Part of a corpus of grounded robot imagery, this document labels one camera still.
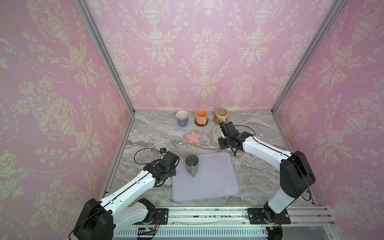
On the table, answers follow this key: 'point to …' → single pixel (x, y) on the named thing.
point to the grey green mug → (192, 163)
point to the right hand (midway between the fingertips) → (223, 140)
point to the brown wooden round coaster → (200, 124)
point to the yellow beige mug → (221, 114)
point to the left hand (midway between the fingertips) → (171, 169)
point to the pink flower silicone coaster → (210, 136)
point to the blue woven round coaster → (188, 124)
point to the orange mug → (201, 115)
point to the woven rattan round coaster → (216, 121)
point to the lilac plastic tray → (216, 178)
